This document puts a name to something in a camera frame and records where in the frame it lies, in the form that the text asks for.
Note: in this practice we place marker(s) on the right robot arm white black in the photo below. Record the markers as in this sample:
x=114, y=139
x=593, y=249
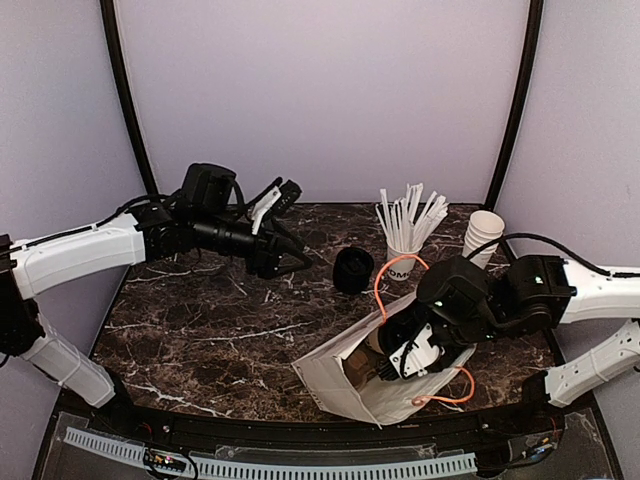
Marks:
x=457, y=305

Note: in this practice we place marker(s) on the stack of white paper cups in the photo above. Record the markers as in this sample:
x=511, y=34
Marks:
x=483, y=227

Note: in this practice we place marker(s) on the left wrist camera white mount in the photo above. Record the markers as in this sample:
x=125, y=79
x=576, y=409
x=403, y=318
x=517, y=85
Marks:
x=275, y=200

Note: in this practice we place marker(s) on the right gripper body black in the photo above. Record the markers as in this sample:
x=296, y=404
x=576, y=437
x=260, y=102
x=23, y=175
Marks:
x=461, y=337

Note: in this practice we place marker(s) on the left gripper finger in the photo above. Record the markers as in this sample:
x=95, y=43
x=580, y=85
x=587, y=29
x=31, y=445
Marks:
x=292, y=245
x=280, y=269

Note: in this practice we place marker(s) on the single white paper cup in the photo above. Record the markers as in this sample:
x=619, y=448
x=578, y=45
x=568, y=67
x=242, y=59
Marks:
x=374, y=343

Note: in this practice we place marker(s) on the black front table rail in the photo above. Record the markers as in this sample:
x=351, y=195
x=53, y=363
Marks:
x=275, y=412

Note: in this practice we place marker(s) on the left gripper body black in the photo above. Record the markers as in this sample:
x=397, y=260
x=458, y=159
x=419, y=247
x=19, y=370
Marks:
x=257, y=261

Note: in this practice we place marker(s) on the white cup holding straws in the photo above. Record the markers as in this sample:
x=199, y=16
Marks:
x=400, y=270

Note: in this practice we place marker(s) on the white paper takeout bag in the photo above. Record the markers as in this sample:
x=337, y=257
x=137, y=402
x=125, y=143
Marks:
x=378, y=402

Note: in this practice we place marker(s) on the right black frame post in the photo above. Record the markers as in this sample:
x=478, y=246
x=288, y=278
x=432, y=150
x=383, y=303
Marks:
x=519, y=98

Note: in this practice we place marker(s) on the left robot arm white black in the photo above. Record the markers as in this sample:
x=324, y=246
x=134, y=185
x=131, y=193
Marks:
x=208, y=212

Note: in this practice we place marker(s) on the brown pulp cup carrier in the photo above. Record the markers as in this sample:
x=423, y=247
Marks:
x=360, y=366

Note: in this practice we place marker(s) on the stack of black lids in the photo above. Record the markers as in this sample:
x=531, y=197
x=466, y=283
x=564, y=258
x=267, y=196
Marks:
x=352, y=270

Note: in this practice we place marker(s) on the grey slotted cable duct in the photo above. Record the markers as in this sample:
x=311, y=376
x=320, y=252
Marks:
x=166, y=464

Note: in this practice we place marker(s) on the bundle of wrapped white straws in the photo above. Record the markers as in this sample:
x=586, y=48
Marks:
x=409, y=220

